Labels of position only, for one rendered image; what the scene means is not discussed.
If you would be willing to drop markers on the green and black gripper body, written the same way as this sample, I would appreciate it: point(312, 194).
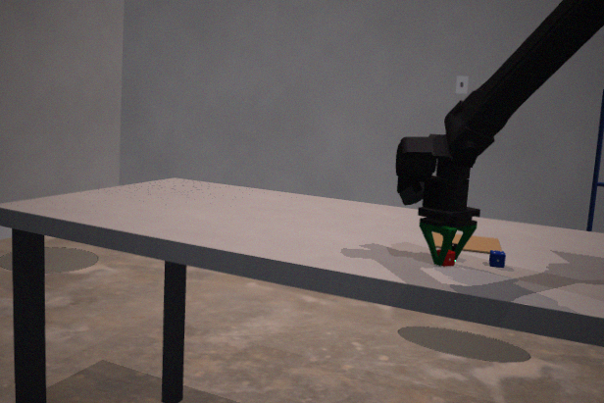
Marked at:
point(452, 206)

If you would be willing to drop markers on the red die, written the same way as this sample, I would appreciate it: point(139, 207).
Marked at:
point(449, 259)

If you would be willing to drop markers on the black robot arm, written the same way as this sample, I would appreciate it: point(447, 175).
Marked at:
point(488, 109)

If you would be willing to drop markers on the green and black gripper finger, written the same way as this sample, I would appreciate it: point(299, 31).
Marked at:
point(448, 236)
point(467, 233)

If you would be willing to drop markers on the blue die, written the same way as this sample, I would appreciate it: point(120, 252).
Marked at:
point(497, 259)

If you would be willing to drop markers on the tan flat mat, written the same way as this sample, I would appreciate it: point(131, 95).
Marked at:
point(475, 244)

